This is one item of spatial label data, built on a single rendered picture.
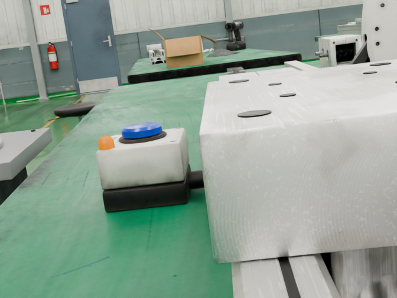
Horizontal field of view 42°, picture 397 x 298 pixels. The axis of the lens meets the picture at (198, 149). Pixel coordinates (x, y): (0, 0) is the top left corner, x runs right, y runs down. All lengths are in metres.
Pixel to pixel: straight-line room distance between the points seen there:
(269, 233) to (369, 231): 0.03
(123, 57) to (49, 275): 11.28
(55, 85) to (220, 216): 11.72
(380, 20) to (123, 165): 0.37
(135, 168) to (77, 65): 11.25
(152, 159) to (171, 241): 0.10
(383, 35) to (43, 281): 0.49
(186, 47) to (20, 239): 2.36
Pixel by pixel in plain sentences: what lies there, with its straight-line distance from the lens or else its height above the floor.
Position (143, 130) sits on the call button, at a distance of 0.50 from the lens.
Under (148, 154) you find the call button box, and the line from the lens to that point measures 0.48.
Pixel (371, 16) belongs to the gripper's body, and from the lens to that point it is 0.69.
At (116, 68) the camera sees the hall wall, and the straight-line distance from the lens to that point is 11.64.
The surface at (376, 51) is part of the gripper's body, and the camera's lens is 0.69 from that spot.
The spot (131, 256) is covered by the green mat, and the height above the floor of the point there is 0.78.
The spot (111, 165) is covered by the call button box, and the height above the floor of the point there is 0.82.
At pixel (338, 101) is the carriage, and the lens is 0.18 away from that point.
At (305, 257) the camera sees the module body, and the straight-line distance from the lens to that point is 0.16.
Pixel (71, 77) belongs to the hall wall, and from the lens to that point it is 11.79.
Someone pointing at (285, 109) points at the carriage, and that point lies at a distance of 0.17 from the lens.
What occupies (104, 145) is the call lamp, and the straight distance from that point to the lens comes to 0.49.
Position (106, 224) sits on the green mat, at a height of 0.78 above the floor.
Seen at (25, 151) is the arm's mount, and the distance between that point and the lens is 0.79.
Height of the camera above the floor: 0.93
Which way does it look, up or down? 12 degrees down
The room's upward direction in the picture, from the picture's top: 7 degrees counter-clockwise
